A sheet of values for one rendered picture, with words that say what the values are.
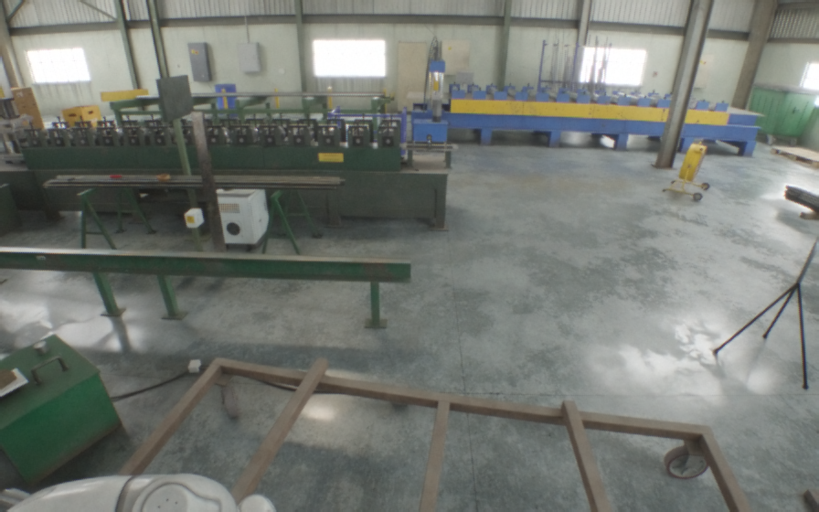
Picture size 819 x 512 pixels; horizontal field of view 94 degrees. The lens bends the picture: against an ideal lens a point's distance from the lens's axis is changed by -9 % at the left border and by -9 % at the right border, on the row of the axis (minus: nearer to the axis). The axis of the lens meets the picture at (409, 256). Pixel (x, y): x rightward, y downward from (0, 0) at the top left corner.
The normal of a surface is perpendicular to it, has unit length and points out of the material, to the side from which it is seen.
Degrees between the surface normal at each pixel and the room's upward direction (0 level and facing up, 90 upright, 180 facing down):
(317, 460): 0
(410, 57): 90
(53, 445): 90
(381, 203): 85
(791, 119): 94
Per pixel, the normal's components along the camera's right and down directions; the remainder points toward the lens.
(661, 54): -0.04, 0.46
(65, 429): 0.86, 0.24
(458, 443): 0.01, -0.89
